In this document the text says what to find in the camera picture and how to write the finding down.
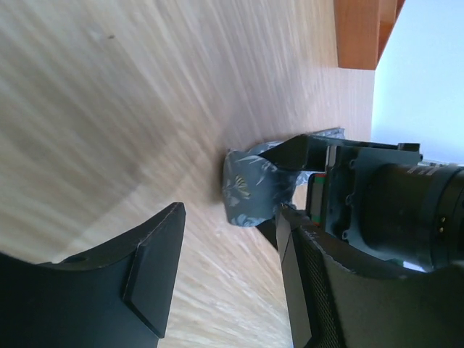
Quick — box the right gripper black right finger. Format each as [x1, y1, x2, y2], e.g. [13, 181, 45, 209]
[276, 206, 463, 347]

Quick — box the grey floral tie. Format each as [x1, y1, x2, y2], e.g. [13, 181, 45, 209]
[221, 126, 345, 228]

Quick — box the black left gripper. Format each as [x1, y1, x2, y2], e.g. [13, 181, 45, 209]
[260, 135, 463, 271]

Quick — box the orange compartment tray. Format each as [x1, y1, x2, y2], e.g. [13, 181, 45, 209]
[333, 0, 405, 70]

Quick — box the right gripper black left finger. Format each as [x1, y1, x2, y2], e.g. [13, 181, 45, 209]
[1, 202, 186, 347]

